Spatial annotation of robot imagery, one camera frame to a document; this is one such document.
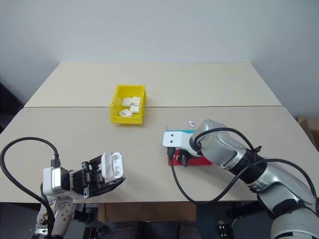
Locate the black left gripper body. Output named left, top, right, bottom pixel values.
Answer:
left=71, top=155, right=106, bottom=199

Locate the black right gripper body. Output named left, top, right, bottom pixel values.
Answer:
left=174, top=148, right=200, bottom=164

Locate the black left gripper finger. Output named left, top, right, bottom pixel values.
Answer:
left=86, top=176, right=127, bottom=199
left=89, top=154, right=104, bottom=167

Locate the yellow plastic bin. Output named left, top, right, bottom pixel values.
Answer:
left=110, top=84, right=147, bottom=124

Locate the red and teal flat box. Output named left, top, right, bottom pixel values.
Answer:
left=165, top=125, right=213, bottom=166

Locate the brown board under table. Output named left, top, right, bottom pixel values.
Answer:
left=98, top=202, right=197, bottom=223

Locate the brown cardboard box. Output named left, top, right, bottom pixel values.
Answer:
left=297, top=115, right=319, bottom=152

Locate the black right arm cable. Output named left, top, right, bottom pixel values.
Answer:
left=166, top=126, right=319, bottom=204

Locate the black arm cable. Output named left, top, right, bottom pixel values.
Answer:
left=166, top=126, right=319, bottom=204
left=0, top=136, right=61, bottom=236

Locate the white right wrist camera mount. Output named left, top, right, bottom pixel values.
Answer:
left=162, top=130, right=200, bottom=158

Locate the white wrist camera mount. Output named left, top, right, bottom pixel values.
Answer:
left=162, top=130, right=200, bottom=158
left=40, top=166, right=73, bottom=198

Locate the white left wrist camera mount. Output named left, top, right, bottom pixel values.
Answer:
left=40, top=166, right=73, bottom=198

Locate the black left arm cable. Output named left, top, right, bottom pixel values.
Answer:
left=0, top=136, right=61, bottom=236

